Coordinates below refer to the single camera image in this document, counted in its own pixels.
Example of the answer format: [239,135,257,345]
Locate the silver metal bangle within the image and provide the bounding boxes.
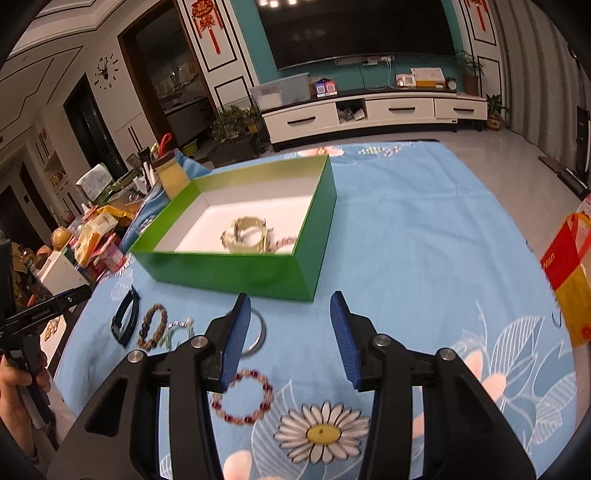
[240,308,267,359]

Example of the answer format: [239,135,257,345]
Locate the pale green bead bracelet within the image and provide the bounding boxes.
[162,316,198,351]

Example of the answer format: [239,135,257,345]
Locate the dark red bead bracelet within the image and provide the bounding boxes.
[210,368,275,426]

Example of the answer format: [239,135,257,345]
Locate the black wrist band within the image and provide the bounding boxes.
[110,286,140,348]

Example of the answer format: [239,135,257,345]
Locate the person's left hand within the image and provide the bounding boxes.
[0,356,35,458]

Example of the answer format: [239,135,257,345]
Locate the white small box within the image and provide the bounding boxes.
[37,251,88,295]

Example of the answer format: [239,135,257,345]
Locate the pale jade bangle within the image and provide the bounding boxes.
[221,216,270,253]

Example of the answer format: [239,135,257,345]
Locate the green cardboard box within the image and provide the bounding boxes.
[131,155,337,301]

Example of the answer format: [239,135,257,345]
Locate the blue floral tablecloth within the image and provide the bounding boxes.
[55,141,577,479]

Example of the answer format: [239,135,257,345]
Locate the yellow jar with brown lid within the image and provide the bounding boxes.
[152,151,189,200]

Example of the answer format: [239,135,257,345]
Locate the potted green plant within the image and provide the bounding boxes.
[207,105,260,168]

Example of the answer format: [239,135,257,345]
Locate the white tv cabinet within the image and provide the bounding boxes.
[263,90,488,146]

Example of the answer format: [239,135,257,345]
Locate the red yellow shopping bag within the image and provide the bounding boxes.
[541,213,591,347]

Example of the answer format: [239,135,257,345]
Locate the clear plastic storage bin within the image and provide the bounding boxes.
[250,73,311,112]

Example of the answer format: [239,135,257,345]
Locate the potted plant by cabinet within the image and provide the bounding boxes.
[455,50,483,96]

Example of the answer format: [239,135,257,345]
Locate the large black television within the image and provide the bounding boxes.
[256,0,455,69]

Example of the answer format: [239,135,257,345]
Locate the red chinese knot decoration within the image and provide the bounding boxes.
[190,0,224,55]

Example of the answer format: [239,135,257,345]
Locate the brown wooden bead bracelet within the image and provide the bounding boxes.
[136,303,170,352]

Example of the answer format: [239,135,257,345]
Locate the pink bead bracelet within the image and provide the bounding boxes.
[267,235,298,254]

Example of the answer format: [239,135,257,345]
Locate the black antler wall clock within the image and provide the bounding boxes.
[93,53,119,91]

